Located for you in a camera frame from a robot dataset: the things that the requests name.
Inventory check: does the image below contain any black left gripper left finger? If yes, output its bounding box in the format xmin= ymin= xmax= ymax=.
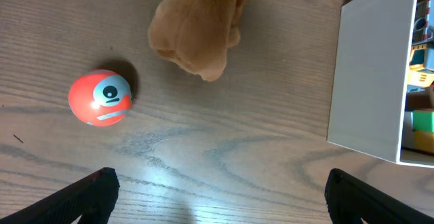
xmin=1 ymin=167 xmax=120 ymax=224

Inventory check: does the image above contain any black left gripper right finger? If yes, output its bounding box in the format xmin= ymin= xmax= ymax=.
xmin=324 ymin=168 xmax=433 ymax=224

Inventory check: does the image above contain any red toy ball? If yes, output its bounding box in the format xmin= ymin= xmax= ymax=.
xmin=68 ymin=69 xmax=132 ymax=127

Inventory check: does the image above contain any colourful puzzle cube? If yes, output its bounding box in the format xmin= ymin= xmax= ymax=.
xmin=401 ymin=110 xmax=433 ymax=155

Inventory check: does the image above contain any yellow toy dump truck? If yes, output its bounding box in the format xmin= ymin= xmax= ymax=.
xmin=407 ymin=42 xmax=433 ymax=93

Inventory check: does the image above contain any white cardboard box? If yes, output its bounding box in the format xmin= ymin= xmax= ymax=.
xmin=327 ymin=0 xmax=433 ymax=168

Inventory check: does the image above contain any red toy fire truck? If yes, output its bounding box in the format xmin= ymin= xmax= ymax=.
xmin=412 ymin=0 xmax=433 ymax=45

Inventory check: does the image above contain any brown plush toy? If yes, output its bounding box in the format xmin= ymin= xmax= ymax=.
xmin=148 ymin=0 xmax=247 ymax=81

